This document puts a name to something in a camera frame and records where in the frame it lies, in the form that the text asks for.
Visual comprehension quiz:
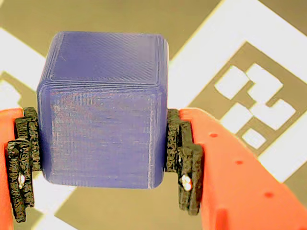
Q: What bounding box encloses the black white marker checkerboard mat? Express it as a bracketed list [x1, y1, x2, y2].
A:
[0, 0, 307, 230]

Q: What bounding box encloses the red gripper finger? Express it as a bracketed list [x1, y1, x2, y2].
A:
[165, 108, 307, 230]
[0, 107, 41, 230]

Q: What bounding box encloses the blue cube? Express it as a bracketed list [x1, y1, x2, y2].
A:
[36, 31, 170, 190]

